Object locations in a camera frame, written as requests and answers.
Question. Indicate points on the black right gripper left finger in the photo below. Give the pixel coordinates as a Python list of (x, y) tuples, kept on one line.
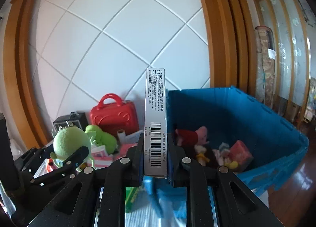
[(96, 197)]

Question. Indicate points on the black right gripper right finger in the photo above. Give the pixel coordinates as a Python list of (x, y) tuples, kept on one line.
[(215, 197)]

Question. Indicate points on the green one-eyed monster plush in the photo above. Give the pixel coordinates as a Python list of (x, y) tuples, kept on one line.
[(68, 140)]

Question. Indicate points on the pink tissue pack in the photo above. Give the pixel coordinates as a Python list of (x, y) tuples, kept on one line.
[(102, 159)]

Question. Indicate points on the green medicine box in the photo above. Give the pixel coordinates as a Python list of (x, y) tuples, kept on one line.
[(130, 197)]

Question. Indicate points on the grey barcode box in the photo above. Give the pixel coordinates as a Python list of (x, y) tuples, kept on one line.
[(155, 132)]

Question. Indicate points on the green frog plush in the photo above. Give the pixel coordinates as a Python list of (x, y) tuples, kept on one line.
[(103, 138)]

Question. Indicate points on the striped grey tablecloth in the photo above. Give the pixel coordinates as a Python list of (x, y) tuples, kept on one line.
[(144, 214)]

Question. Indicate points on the pig plush red dress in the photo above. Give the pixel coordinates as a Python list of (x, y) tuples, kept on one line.
[(192, 138)]

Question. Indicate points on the black gift bag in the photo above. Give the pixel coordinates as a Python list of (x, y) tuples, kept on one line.
[(78, 119)]

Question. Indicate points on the blue plastic storage bin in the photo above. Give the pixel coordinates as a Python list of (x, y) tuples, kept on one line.
[(230, 115)]

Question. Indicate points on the cardboard tube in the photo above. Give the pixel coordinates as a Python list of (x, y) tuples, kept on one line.
[(121, 136)]

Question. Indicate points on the red mini suitcase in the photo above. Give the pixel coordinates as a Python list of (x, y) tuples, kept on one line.
[(113, 114)]

